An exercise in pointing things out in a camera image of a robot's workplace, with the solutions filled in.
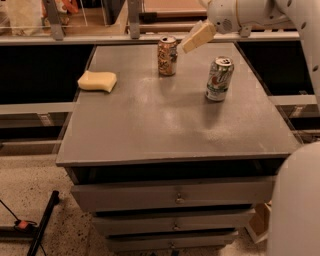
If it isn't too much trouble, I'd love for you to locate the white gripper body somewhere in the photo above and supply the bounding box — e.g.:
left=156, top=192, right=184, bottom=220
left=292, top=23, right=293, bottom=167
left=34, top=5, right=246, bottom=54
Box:
left=198, top=0, right=241, bottom=34

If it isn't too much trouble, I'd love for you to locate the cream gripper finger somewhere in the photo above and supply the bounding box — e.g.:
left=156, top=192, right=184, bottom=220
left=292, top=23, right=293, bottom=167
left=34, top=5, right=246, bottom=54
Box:
left=180, top=20, right=216, bottom=53

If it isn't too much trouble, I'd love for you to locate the orange soda can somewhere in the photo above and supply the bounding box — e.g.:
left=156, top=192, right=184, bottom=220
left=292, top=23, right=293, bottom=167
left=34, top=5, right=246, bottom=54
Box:
left=157, top=36, right=178, bottom=76

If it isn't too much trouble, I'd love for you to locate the green white soda can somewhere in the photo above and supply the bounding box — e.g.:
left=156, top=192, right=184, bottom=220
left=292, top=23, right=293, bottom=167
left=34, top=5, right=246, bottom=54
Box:
left=205, top=56, right=234, bottom=102

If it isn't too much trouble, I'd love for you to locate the yellow sponge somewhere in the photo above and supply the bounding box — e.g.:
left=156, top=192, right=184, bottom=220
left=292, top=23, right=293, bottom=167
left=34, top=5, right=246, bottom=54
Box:
left=78, top=71, right=117, bottom=93

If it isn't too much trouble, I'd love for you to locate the grey drawer cabinet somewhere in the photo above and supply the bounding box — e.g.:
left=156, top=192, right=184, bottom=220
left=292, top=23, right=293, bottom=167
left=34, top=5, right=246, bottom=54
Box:
left=57, top=44, right=298, bottom=242

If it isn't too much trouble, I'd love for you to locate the grey metal railing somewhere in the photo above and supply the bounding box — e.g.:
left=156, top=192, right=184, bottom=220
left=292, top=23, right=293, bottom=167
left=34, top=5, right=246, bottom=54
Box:
left=0, top=0, right=300, bottom=45

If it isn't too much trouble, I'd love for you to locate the top grey drawer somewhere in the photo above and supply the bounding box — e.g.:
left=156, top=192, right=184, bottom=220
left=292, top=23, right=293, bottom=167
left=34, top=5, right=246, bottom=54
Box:
left=71, top=176, right=274, bottom=212

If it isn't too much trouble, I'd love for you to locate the grey drawer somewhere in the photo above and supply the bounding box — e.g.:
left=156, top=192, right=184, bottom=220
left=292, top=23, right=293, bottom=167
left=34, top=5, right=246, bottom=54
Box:
left=106, top=230, right=238, bottom=252
left=71, top=176, right=274, bottom=212
left=92, top=209, right=255, bottom=236

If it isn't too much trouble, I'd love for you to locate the middle grey drawer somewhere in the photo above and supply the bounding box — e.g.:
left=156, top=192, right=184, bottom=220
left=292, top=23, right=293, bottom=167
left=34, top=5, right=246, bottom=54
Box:
left=92, top=209, right=255, bottom=236

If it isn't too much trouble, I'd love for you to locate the cardboard box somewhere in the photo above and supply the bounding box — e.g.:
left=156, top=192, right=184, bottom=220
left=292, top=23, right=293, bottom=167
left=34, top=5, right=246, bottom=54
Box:
left=246, top=204, right=271, bottom=244

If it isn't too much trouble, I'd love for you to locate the bottom grey drawer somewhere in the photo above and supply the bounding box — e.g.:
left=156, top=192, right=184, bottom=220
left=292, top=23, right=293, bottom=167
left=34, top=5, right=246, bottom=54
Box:
left=106, top=230, right=238, bottom=252

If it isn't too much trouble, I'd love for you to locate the black stand leg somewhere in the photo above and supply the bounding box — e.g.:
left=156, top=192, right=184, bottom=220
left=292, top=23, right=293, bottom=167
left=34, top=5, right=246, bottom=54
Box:
left=27, top=190, right=59, bottom=256

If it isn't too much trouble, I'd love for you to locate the black cable with orange clip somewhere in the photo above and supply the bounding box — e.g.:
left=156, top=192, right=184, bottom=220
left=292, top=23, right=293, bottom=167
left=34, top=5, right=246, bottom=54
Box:
left=0, top=199, right=46, bottom=256

